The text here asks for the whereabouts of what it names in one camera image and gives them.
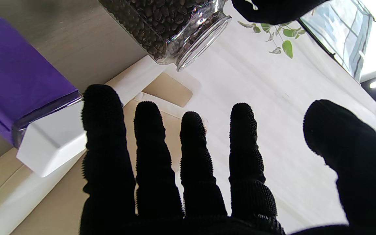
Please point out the broad leaf green plant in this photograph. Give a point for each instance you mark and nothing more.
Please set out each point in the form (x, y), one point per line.
(287, 47)

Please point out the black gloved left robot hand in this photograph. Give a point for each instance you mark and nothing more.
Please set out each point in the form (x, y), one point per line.
(273, 11)

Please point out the purple square coffee jar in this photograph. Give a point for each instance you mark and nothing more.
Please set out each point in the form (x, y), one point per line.
(15, 71)

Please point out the glass jar of coffee beans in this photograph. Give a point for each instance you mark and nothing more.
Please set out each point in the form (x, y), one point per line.
(165, 23)

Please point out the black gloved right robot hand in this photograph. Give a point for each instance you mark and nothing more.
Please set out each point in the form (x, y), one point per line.
(207, 182)

